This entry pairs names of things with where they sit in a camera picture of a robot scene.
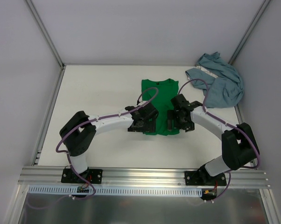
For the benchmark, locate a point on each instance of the white slotted cable duct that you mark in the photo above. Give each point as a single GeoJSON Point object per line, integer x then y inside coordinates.
{"type": "Point", "coordinates": [115, 191]}

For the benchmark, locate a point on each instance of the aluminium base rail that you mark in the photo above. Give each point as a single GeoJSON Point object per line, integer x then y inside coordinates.
{"type": "Point", "coordinates": [143, 177]}

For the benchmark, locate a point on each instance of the right aluminium frame post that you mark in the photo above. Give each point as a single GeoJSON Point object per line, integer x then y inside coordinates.
{"type": "Point", "coordinates": [248, 32]}

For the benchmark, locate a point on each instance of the aluminium frame post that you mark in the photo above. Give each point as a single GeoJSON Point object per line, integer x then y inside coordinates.
{"type": "Point", "coordinates": [33, 10]}
{"type": "Point", "coordinates": [248, 32]}

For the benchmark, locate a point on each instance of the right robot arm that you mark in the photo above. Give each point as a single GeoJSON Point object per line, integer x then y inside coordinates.
{"type": "Point", "coordinates": [238, 144]}

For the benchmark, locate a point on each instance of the green t shirt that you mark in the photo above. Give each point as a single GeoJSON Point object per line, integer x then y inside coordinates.
{"type": "Point", "coordinates": [162, 102]}

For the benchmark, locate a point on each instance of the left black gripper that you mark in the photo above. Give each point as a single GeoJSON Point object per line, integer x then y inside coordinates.
{"type": "Point", "coordinates": [147, 126]}

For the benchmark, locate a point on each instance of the blue grey t shirt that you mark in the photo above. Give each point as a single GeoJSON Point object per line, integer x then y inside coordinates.
{"type": "Point", "coordinates": [219, 81]}

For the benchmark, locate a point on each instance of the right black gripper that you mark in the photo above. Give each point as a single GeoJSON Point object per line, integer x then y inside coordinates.
{"type": "Point", "coordinates": [175, 121]}

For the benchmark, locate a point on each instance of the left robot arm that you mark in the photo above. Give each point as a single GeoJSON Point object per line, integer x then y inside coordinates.
{"type": "Point", "coordinates": [78, 133]}

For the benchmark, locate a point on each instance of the left aluminium frame post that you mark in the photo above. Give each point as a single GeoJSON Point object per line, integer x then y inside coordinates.
{"type": "Point", "coordinates": [33, 10]}

